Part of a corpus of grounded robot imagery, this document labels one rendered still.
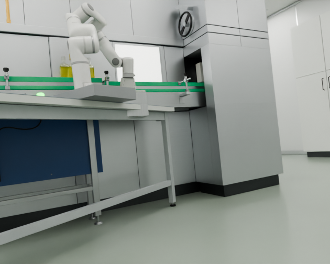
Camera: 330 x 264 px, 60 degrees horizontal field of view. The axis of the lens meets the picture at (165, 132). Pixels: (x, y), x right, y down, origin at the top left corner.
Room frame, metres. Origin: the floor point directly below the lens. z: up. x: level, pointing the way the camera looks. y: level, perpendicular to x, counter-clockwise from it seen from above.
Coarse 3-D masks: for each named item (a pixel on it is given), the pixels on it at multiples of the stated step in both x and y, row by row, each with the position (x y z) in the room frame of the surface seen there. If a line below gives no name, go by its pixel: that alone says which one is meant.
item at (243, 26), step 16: (192, 0) 2.40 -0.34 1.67; (208, 0) 2.29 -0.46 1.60; (224, 0) 2.37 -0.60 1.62; (240, 0) 2.46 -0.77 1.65; (256, 0) 2.55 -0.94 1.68; (208, 16) 2.28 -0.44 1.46; (224, 16) 2.36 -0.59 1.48; (240, 16) 2.45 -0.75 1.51; (256, 16) 2.54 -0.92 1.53; (192, 32) 2.44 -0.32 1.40; (208, 32) 2.27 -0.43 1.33; (224, 32) 2.35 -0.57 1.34; (240, 32) 2.44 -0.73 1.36; (256, 32) 2.53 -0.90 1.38; (192, 48) 2.46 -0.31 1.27
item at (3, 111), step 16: (0, 112) 1.14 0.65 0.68; (16, 112) 1.20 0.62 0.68; (32, 112) 1.26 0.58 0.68; (48, 112) 1.33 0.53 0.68; (64, 112) 1.40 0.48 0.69; (80, 112) 1.48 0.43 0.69; (96, 112) 1.58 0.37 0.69; (112, 112) 1.68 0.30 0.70; (160, 112) 2.11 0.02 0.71; (128, 192) 1.78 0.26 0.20; (144, 192) 1.87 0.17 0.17; (80, 208) 1.44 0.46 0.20; (96, 208) 1.53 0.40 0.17; (32, 224) 1.22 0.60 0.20; (48, 224) 1.28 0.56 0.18; (0, 240) 1.11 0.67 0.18
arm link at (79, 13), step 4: (80, 8) 1.69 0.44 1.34; (76, 12) 1.71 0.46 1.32; (80, 12) 1.70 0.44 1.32; (64, 16) 1.69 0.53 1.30; (68, 16) 1.64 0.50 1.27; (72, 16) 1.63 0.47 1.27; (76, 16) 1.64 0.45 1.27; (80, 16) 1.71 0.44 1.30; (84, 16) 1.71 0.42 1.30; (88, 16) 1.72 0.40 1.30; (84, 20) 1.74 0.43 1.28
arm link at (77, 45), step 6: (78, 36) 1.55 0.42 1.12; (84, 36) 1.57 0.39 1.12; (90, 36) 1.57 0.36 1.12; (72, 42) 1.52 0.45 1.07; (78, 42) 1.53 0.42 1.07; (84, 42) 1.54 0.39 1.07; (90, 42) 1.55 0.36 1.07; (72, 48) 1.53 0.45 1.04; (78, 48) 1.53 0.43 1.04; (84, 48) 1.55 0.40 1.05; (90, 48) 1.56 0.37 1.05; (72, 54) 1.54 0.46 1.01; (78, 54) 1.53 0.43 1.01; (72, 60) 1.54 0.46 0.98; (78, 60) 1.53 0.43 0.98; (84, 60) 1.55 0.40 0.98
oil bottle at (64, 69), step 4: (60, 64) 1.92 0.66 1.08; (64, 64) 1.92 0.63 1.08; (60, 68) 1.91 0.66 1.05; (64, 68) 1.92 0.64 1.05; (68, 68) 1.93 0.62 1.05; (60, 72) 1.92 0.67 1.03; (64, 72) 1.92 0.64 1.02; (68, 72) 1.93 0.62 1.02; (60, 76) 1.93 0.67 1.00; (64, 76) 1.92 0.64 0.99; (68, 76) 1.93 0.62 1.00
